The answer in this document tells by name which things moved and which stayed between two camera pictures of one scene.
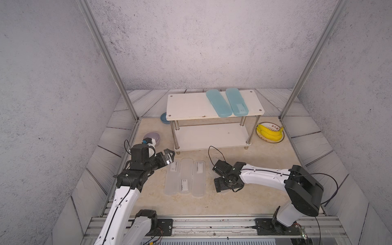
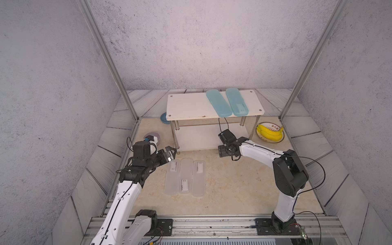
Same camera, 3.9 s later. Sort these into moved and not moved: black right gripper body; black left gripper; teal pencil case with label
Moved: black right gripper body
Not moved: black left gripper; teal pencil case with label
